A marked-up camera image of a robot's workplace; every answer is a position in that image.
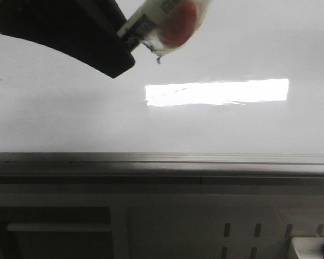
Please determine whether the white perforated metal panel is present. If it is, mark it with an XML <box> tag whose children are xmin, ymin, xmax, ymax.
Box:
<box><xmin>0</xmin><ymin>183</ymin><xmax>324</xmax><ymax>258</ymax></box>

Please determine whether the white whiteboard with aluminium frame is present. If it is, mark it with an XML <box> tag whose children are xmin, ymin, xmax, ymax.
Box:
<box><xmin>0</xmin><ymin>1</ymin><xmax>324</xmax><ymax>177</ymax></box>

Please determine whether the white whiteboard marker with tape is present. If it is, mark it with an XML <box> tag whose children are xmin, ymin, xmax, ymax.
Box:
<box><xmin>117</xmin><ymin>0</ymin><xmax>211</xmax><ymax>64</ymax></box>

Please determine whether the white box with blue item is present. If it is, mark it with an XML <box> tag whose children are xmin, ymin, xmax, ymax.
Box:
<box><xmin>287</xmin><ymin>237</ymin><xmax>324</xmax><ymax>259</ymax></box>

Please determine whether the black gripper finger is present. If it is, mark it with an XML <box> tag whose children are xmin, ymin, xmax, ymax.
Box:
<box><xmin>0</xmin><ymin>0</ymin><xmax>135</xmax><ymax>78</ymax></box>

